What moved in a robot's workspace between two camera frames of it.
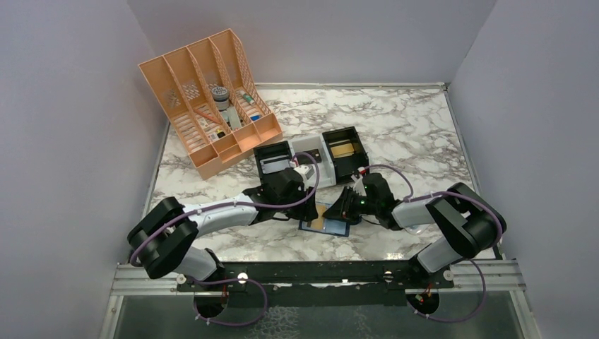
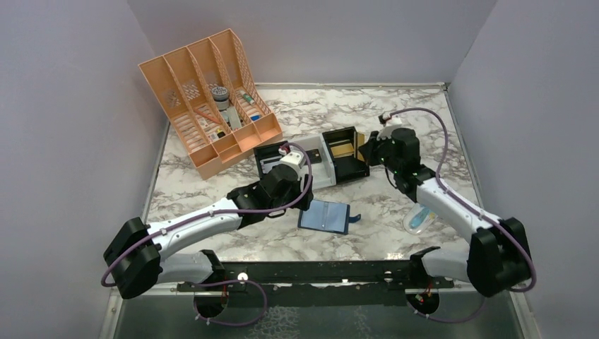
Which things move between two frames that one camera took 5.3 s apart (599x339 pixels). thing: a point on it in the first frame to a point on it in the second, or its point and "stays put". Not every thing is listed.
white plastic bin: [327, 174] stays put
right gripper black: [345, 206] to [372, 149]
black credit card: [304, 159] stays put
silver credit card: [272, 164] stays put
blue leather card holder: [335, 227] stays put
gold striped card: [317, 224] to [361, 141]
